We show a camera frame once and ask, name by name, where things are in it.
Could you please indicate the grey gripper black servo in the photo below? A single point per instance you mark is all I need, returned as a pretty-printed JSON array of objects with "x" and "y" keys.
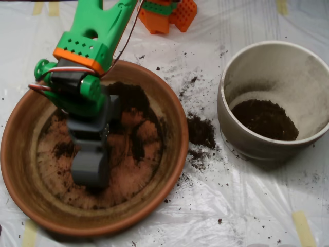
[{"x": 86, "y": 164}]

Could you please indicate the dark soil pile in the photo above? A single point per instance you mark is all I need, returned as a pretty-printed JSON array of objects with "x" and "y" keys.
[{"x": 131, "y": 97}]

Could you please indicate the terracotta plant saucer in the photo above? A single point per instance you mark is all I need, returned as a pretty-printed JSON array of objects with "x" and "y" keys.
[{"x": 20, "y": 154}]

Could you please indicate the small spilled soil clump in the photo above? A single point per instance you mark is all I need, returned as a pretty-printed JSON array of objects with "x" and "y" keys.
[{"x": 198, "y": 154}]

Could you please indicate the large spilled soil heap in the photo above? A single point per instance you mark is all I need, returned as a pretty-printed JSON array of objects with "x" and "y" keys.
[{"x": 201, "y": 131}]

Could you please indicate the white round plant pot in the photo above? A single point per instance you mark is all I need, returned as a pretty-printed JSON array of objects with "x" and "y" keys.
[{"x": 257, "y": 151}]

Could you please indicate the beige masking tape strip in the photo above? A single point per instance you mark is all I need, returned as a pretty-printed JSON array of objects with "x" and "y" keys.
[
  {"x": 282, "y": 7},
  {"x": 54, "y": 9},
  {"x": 37, "y": 8},
  {"x": 304, "y": 229},
  {"x": 29, "y": 234}
]

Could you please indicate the clear plastic cover sheet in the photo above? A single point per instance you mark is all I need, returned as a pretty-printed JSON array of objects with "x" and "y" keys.
[{"x": 231, "y": 205}]

